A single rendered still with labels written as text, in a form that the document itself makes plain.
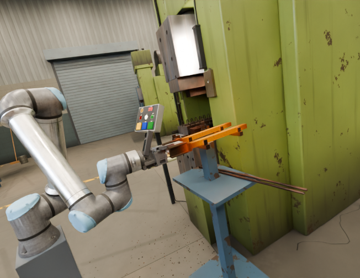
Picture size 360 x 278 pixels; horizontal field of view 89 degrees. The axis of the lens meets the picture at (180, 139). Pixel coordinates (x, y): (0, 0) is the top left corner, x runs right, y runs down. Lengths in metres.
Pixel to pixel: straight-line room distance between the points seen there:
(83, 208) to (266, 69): 1.23
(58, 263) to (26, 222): 0.29
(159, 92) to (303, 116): 5.15
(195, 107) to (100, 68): 7.94
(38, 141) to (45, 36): 9.23
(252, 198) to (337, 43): 1.21
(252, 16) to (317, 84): 0.63
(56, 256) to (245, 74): 1.48
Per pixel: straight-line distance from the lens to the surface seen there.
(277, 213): 1.67
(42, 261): 1.34
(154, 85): 6.25
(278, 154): 1.48
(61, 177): 0.79
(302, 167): 1.55
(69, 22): 10.06
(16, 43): 10.17
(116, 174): 0.76
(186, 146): 0.77
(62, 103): 1.05
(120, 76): 9.39
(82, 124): 9.37
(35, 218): 1.28
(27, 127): 0.91
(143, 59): 6.34
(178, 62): 1.39
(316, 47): 1.56
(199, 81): 1.50
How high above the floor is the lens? 1.24
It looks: 13 degrees down
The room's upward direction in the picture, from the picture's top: 12 degrees counter-clockwise
